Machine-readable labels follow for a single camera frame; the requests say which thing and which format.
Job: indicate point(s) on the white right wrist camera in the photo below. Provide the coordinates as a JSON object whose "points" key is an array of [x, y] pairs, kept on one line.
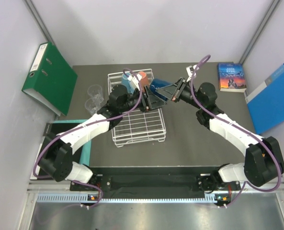
{"points": [[191, 71]]}

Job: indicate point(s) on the green lever arch binder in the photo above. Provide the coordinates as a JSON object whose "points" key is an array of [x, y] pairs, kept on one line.
{"points": [[51, 80]]}

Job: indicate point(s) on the clear faceted plastic cup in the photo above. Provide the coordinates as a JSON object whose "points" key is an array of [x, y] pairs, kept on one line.
{"points": [[95, 92]]}

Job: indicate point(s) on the orange mug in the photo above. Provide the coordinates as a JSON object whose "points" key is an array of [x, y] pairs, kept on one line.
{"points": [[143, 78]]}

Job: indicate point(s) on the blue folder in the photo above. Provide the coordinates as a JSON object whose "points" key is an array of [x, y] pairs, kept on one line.
{"points": [[266, 102]]}

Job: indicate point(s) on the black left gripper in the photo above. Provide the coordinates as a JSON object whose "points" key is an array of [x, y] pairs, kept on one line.
{"points": [[149, 99]]}

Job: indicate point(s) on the dark blue mug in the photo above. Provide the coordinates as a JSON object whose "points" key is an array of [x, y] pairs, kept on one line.
{"points": [[163, 89]]}

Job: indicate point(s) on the Jane Eyre paperback book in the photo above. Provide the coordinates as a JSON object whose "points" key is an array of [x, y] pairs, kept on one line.
{"points": [[231, 77]]}

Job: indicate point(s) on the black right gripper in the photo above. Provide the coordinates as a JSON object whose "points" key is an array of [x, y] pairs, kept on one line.
{"points": [[174, 92]]}

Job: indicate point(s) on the clear heavy-base glass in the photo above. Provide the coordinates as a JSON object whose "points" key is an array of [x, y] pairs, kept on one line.
{"points": [[93, 106]]}

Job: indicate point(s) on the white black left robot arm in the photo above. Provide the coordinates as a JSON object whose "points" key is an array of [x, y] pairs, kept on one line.
{"points": [[56, 159]]}

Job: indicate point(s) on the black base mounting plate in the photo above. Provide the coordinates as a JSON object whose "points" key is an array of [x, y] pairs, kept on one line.
{"points": [[167, 181]]}

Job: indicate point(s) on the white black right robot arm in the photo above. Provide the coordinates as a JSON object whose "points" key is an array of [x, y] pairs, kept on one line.
{"points": [[263, 159]]}

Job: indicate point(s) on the teal mug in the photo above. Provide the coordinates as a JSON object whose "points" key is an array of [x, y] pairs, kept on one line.
{"points": [[126, 81]]}

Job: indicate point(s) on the aluminium frame rail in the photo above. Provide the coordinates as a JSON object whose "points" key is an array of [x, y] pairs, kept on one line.
{"points": [[62, 187]]}

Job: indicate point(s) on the white wire dish rack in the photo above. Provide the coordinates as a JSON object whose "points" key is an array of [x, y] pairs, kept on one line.
{"points": [[138, 127]]}

